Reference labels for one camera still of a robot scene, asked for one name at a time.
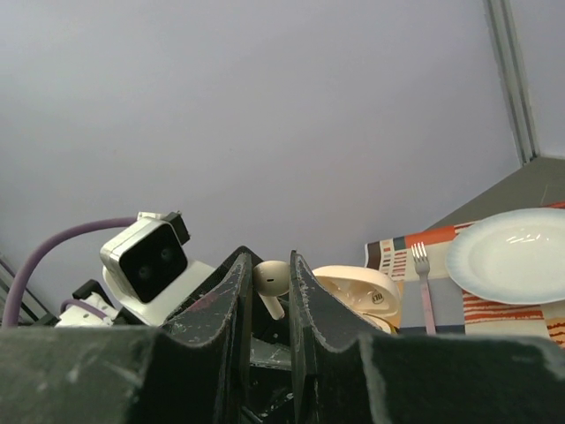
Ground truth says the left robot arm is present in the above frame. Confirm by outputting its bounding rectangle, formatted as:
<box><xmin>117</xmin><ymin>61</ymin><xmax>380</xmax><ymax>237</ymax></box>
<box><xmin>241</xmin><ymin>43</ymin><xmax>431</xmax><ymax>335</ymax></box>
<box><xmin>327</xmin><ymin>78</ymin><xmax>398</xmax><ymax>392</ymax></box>
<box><xmin>36</xmin><ymin>279</ymin><xmax>295</xmax><ymax>423</ymax></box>

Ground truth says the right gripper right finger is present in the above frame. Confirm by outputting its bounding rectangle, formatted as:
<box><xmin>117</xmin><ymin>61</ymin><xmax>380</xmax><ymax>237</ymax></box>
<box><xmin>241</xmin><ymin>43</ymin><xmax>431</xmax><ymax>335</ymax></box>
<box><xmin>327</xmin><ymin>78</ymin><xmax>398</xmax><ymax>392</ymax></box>
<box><xmin>289</xmin><ymin>253</ymin><xmax>564</xmax><ymax>423</ymax></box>

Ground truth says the pinkish earbud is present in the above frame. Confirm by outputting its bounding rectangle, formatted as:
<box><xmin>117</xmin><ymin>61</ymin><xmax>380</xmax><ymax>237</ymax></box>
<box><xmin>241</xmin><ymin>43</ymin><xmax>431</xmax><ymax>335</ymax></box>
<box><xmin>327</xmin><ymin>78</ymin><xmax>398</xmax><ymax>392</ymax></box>
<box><xmin>252</xmin><ymin>261</ymin><xmax>290</xmax><ymax>321</ymax></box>

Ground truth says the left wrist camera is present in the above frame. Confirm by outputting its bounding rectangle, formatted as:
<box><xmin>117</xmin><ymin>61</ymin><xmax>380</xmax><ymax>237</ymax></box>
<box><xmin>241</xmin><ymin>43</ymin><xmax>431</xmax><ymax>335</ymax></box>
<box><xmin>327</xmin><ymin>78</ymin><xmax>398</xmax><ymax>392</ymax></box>
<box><xmin>100</xmin><ymin>212</ymin><xmax>214</xmax><ymax>326</ymax></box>

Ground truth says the fork with pink handle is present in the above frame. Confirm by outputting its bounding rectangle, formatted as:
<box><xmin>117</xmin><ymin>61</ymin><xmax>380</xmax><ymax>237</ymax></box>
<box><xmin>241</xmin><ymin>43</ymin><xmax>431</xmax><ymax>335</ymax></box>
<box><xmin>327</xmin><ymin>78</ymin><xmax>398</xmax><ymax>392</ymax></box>
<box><xmin>411</xmin><ymin>242</ymin><xmax>436</xmax><ymax>335</ymax></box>

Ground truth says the white bowl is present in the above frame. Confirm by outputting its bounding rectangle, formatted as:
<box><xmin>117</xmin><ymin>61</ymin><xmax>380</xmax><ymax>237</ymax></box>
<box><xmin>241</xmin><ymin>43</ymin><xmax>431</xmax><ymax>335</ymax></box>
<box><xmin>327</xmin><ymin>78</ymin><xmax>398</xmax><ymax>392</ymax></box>
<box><xmin>445</xmin><ymin>208</ymin><xmax>564</xmax><ymax>305</ymax></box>

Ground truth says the patchwork placemat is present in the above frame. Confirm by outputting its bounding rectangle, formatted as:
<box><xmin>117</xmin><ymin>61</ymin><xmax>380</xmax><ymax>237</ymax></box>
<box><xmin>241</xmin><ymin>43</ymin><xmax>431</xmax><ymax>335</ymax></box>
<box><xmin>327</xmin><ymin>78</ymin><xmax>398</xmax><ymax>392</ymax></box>
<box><xmin>365</xmin><ymin>220</ymin><xmax>564</xmax><ymax>346</ymax></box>

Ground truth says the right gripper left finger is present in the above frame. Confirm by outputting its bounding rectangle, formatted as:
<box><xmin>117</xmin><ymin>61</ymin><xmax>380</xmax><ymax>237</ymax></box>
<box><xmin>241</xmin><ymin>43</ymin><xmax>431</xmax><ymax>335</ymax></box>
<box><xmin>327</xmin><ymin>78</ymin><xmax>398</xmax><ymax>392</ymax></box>
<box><xmin>1</xmin><ymin>254</ymin><xmax>252</xmax><ymax>423</ymax></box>

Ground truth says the beige earbuds charging case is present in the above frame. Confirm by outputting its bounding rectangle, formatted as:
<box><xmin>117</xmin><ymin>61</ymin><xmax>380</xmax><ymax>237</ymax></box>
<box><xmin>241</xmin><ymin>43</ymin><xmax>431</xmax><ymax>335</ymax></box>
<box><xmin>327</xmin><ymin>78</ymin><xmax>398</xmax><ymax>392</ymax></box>
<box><xmin>313</xmin><ymin>265</ymin><xmax>401</xmax><ymax>334</ymax></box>

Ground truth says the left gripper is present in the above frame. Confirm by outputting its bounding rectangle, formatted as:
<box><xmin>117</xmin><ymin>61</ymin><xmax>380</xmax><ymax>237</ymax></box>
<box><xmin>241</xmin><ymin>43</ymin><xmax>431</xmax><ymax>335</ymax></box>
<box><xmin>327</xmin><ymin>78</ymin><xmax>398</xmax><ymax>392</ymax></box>
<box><xmin>241</xmin><ymin>299</ymin><xmax>294</xmax><ymax>423</ymax></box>

